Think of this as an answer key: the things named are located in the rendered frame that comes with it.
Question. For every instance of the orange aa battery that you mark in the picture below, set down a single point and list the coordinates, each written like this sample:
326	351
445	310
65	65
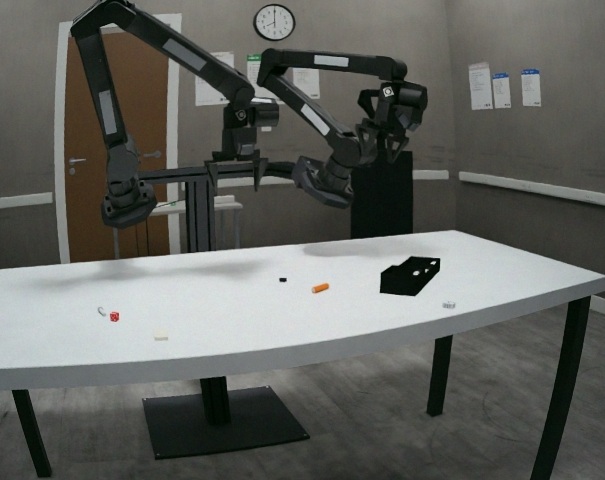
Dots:
320	287

